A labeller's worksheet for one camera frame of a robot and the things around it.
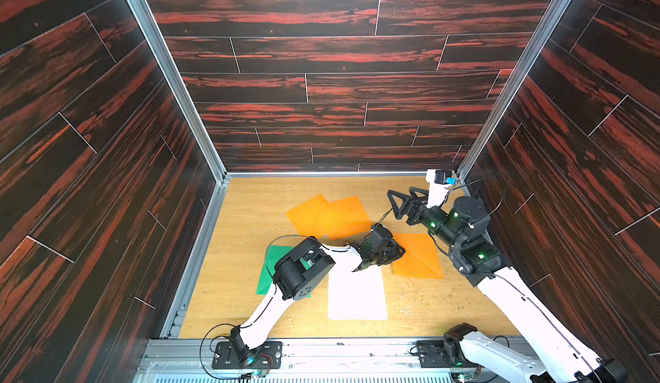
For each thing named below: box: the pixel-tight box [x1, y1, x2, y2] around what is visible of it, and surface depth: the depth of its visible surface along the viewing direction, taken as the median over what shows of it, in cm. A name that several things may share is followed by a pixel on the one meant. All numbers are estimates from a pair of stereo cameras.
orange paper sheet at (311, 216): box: [285, 194, 330, 238], surface depth 111 cm
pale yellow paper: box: [327, 259, 388, 321], surface depth 86 cm
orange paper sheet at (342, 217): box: [318, 194, 373, 241], surface depth 110 cm
